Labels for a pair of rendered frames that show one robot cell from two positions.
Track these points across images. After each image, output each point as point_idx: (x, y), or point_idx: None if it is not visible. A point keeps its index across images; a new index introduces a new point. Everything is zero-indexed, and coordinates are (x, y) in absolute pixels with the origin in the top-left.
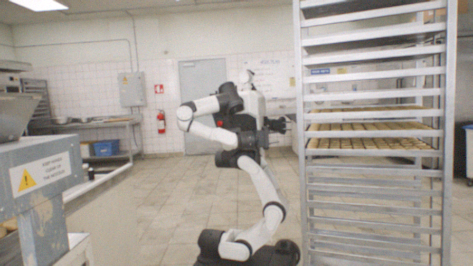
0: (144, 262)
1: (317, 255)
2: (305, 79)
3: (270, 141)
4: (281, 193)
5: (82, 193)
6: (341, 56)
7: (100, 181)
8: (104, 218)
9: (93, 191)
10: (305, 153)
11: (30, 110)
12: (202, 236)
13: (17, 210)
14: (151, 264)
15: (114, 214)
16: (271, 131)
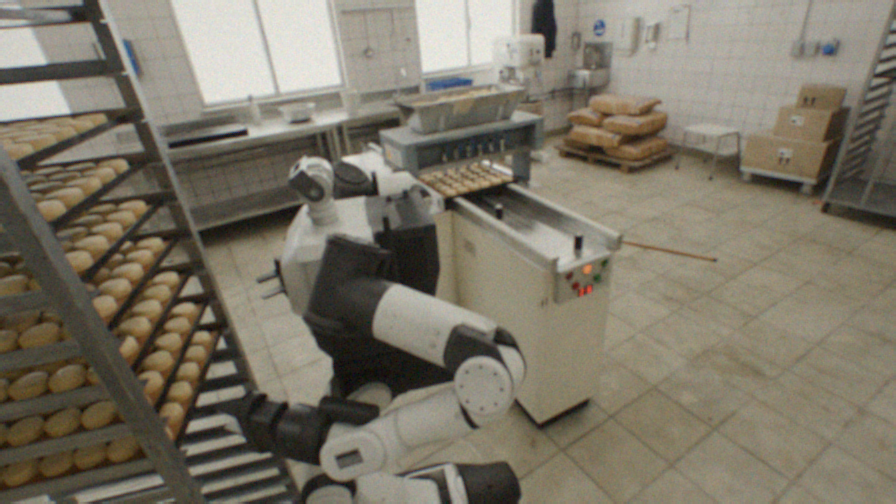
0: (655, 499)
1: (260, 464)
2: (155, 197)
3: (278, 287)
4: (309, 468)
5: (479, 216)
6: (49, 166)
7: (497, 225)
8: (493, 263)
9: (489, 227)
10: (217, 328)
11: (417, 116)
12: (498, 461)
13: (388, 165)
14: (636, 502)
15: (505, 277)
16: (270, 275)
